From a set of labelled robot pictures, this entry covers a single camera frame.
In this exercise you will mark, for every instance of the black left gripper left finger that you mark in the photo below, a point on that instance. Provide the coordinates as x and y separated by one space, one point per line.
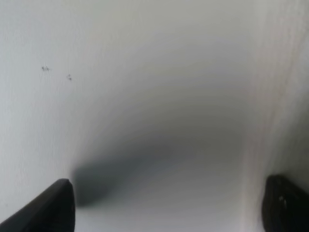
52 211

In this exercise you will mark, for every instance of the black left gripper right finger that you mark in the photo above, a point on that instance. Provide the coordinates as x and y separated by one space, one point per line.
285 206

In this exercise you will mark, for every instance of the white towel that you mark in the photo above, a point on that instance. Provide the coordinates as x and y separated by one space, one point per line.
277 141

